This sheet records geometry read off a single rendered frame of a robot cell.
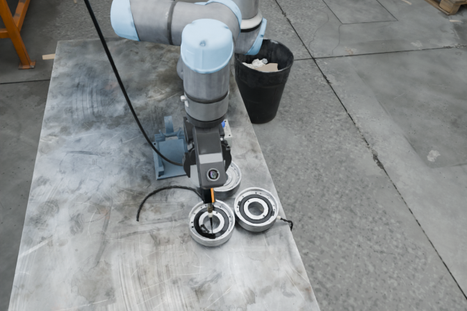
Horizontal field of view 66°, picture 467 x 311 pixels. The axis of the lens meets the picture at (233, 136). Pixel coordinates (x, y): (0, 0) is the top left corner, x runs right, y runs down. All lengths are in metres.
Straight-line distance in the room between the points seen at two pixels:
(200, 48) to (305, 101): 1.99
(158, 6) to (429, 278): 1.68
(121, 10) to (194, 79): 0.19
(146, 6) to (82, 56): 0.77
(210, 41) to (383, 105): 2.21
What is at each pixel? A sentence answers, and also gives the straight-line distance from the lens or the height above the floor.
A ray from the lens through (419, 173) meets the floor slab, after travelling 2.31.
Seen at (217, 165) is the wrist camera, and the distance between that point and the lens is 0.62.
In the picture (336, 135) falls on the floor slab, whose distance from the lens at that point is 2.30.
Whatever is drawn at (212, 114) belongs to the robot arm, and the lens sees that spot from 0.59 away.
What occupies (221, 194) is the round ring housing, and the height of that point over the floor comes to 0.83.
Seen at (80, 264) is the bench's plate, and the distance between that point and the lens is 0.87.
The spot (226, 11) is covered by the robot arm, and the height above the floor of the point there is 1.26.
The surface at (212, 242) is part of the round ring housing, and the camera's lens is 0.81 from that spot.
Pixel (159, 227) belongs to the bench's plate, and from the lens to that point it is 0.87.
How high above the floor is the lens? 1.56
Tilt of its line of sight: 47 degrees down
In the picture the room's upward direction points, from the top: 6 degrees clockwise
